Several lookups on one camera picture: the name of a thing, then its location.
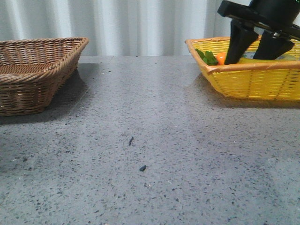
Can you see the brown wicker basket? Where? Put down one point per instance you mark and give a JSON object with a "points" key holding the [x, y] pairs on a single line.
{"points": [[33, 70]]}

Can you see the white curtain backdrop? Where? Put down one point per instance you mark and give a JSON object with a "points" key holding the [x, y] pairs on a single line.
{"points": [[116, 27]]}

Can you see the yellow wicker basket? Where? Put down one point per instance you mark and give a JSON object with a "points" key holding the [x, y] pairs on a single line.
{"points": [[272, 80]]}

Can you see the yellow tape roll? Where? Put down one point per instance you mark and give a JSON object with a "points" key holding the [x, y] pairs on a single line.
{"points": [[248, 57]]}

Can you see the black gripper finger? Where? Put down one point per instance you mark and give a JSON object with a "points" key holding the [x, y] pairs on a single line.
{"points": [[272, 45], [241, 37]]}

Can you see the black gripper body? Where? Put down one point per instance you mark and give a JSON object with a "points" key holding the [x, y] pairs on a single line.
{"points": [[276, 16]]}

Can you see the orange toy carrot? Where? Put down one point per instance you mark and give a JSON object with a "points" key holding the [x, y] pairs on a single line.
{"points": [[212, 59]]}

